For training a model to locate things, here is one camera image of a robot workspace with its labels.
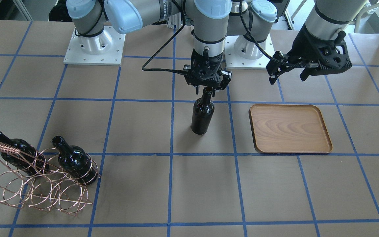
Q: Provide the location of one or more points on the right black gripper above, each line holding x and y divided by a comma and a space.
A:
226, 80

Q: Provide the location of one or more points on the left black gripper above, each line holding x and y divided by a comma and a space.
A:
299, 49

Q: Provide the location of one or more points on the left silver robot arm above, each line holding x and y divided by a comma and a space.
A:
253, 19

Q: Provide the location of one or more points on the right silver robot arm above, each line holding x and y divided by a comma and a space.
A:
210, 21

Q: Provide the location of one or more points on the wooden tray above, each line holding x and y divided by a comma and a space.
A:
285, 128

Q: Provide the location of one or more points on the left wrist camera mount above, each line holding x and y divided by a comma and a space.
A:
331, 55

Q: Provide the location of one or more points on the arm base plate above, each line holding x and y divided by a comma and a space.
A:
252, 52
104, 49

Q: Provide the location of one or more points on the copper wire bottle basket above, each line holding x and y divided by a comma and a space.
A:
53, 189

